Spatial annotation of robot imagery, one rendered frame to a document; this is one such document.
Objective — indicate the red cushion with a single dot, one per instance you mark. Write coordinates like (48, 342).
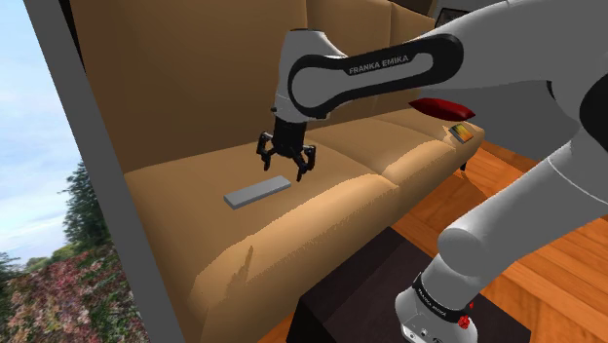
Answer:
(444, 110)

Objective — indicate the orange yellow book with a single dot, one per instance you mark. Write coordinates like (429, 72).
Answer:
(461, 133)

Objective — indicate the dark framed wall picture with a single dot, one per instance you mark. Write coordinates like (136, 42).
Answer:
(446, 16)

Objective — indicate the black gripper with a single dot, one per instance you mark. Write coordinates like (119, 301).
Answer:
(288, 137)

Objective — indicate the grey flat remote control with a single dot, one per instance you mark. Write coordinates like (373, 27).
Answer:
(257, 191)

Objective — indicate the tan sofa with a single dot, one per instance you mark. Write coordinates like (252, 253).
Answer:
(199, 95)

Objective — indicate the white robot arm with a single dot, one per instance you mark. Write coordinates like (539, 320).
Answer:
(522, 61)

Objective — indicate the window with garden view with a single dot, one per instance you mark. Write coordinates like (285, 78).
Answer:
(42, 190)

